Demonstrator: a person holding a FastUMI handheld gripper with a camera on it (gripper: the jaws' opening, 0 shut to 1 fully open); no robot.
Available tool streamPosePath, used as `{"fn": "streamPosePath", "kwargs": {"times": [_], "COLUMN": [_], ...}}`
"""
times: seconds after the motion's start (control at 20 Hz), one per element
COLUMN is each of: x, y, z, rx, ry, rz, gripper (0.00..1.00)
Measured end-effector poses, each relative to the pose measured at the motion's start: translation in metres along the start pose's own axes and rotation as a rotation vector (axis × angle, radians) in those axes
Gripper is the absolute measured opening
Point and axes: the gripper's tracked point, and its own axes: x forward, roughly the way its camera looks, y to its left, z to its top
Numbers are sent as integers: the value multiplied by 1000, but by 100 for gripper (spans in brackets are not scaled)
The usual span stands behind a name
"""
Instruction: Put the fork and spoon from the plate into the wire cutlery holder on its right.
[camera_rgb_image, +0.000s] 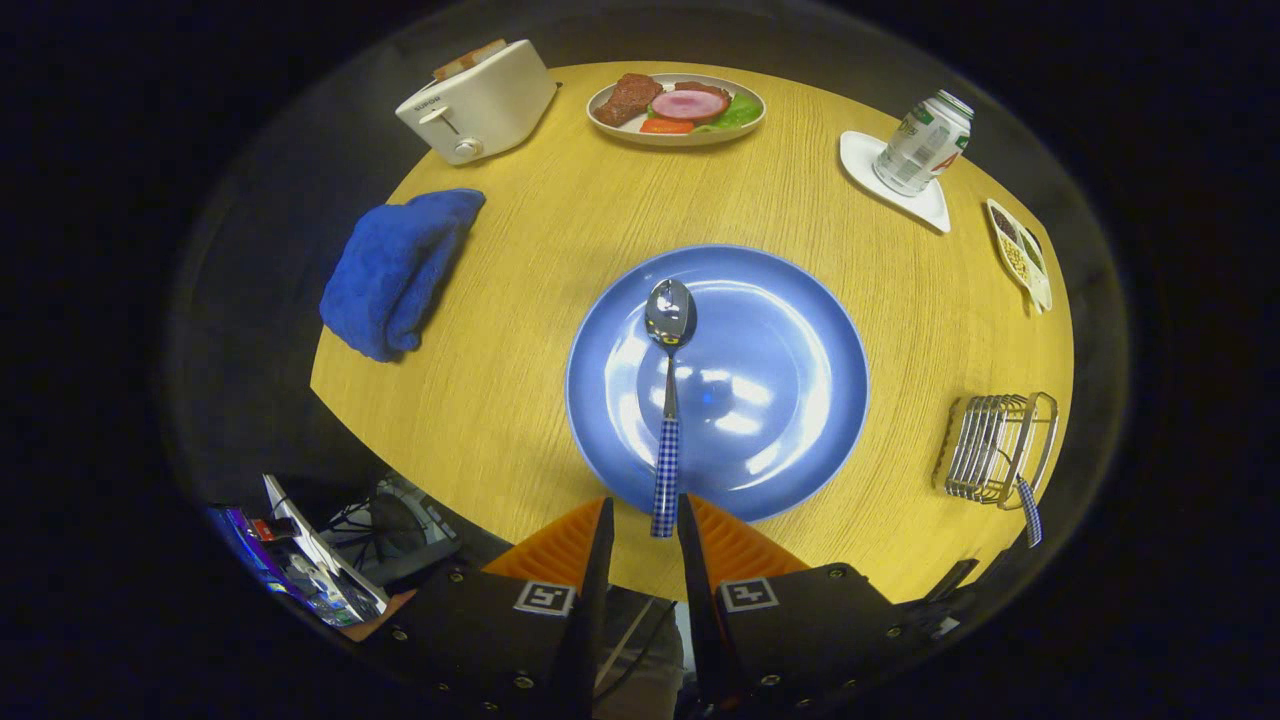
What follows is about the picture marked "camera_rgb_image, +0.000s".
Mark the white drink bottle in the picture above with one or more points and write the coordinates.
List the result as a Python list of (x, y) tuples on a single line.
[(920, 145)]

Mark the white square coaster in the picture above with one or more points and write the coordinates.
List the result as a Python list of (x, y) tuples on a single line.
[(860, 155)]

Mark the pile of green beans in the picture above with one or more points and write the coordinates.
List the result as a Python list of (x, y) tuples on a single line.
[(1033, 250)]

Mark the pile of yellow soybeans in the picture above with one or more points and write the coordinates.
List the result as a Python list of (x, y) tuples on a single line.
[(1016, 260)]

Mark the pile of brown beans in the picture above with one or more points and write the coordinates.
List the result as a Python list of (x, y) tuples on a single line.
[(1004, 222)]

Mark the open laptop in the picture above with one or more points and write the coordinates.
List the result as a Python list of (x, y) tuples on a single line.
[(320, 560)]

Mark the white toaster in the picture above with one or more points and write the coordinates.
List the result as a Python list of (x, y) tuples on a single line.
[(490, 110)]

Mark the beige oval food plate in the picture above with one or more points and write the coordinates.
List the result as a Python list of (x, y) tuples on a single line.
[(610, 130)]

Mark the white compartment dish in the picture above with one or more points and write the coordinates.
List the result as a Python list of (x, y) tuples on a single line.
[(1040, 290)]

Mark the brown meat slice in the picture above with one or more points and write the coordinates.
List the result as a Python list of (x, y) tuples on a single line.
[(625, 98)]

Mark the pink ham slice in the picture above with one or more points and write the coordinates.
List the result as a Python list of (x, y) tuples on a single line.
[(690, 104)]

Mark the green lettuce leaf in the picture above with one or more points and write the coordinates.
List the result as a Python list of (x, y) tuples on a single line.
[(740, 112)]

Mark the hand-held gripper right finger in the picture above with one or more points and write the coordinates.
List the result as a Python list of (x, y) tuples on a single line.
[(695, 590)]

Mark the blue folded towel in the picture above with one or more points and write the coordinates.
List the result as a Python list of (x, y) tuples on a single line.
[(390, 270)]

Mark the orange carrot slice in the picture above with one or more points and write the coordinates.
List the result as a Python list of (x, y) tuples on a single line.
[(665, 126)]

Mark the blue round plate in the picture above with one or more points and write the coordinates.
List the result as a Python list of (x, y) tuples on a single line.
[(780, 380)]

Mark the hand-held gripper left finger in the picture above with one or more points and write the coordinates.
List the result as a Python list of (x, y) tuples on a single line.
[(590, 600)]

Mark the black table bracket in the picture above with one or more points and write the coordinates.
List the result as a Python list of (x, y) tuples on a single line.
[(950, 580)]

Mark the brown toast slice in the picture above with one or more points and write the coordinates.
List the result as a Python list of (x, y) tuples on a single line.
[(470, 60)]

